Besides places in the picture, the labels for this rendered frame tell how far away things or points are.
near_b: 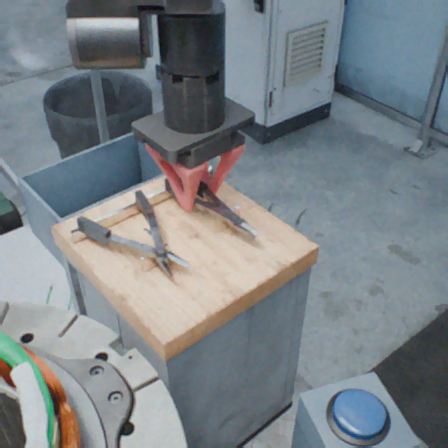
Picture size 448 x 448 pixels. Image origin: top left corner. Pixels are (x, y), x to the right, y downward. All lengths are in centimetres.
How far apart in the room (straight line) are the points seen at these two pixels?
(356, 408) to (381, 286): 162
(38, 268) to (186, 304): 52
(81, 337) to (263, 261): 19
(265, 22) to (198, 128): 202
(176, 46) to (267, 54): 210
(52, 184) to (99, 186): 7
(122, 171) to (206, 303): 31
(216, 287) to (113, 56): 22
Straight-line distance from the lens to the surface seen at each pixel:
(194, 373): 53
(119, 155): 73
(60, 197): 71
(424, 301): 206
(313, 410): 47
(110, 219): 57
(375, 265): 214
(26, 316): 46
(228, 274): 51
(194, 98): 48
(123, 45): 46
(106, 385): 40
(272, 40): 253
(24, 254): 101
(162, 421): 39
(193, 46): 46
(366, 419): 46
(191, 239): 55
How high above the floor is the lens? 142
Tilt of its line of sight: 39 degrees down
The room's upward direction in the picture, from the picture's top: straight up
